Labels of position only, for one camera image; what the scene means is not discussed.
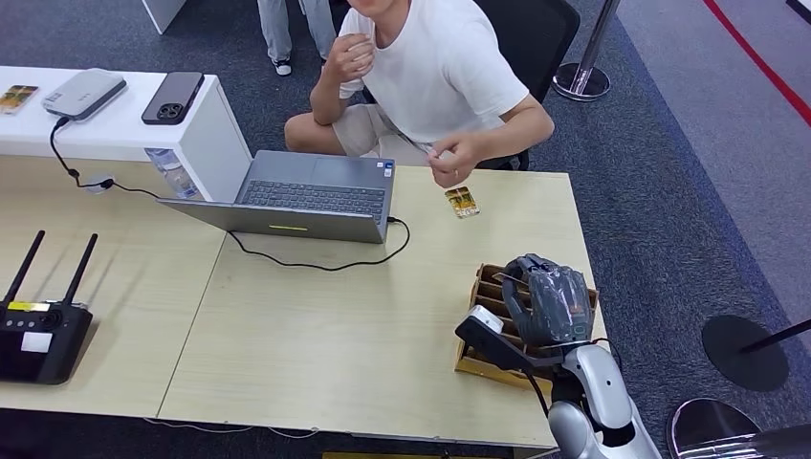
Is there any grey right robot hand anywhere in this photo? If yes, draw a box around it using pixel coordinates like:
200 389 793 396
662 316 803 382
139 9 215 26
501 252 596 348

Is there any person's right hand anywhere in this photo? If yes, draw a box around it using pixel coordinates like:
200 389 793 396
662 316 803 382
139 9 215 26
322 33 376 85

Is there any person's left hand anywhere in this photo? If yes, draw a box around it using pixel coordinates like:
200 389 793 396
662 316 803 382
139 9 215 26
427 131 488 189

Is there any yellow photo card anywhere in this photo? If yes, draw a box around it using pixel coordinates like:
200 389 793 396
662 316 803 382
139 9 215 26
0 83 40 117
444 185 481 221

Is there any wooden card holder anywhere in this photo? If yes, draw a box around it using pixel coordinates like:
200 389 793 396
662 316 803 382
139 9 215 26
453 262 601 389

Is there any person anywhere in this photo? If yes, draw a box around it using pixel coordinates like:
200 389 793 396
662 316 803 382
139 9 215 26
256 0 339 77
283 0 557 189

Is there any grey laptop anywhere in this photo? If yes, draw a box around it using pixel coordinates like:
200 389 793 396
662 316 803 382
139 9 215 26
156 149 397 245

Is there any black office chair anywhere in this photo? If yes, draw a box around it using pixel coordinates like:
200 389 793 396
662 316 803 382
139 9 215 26
471 0 582 172

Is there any black smartphone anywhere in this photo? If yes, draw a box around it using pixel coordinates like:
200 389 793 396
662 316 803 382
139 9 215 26
140 71 206 126

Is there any clear plastic bottle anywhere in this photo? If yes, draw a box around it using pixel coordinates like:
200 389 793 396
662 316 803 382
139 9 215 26
143 147 206 202

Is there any grey flat device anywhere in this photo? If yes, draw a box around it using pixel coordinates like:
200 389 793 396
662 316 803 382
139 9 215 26
41 67 128 122

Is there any red floor tape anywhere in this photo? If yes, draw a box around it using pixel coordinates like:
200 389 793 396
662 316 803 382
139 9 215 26
701 0 811 128

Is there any black controller with antennas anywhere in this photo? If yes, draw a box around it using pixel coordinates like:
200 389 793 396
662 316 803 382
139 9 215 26
0 229 100 386

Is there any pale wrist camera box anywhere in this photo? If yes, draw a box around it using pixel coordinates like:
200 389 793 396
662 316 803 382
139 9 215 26
453 305 539 374

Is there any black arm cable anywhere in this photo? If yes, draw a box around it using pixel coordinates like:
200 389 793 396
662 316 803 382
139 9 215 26
524 370 551 420

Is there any black laptop cable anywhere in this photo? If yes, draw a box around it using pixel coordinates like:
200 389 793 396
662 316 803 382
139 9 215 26
227 216 412 273

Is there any black stanchion post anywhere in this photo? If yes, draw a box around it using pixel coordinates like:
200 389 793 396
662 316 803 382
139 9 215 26
700 315 811 393

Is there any black device cable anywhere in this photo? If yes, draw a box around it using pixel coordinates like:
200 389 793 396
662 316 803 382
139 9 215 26
49 116 163 201

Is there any round desk cable grommet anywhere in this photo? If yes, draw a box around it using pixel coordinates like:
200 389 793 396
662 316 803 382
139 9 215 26
83 174 117 196

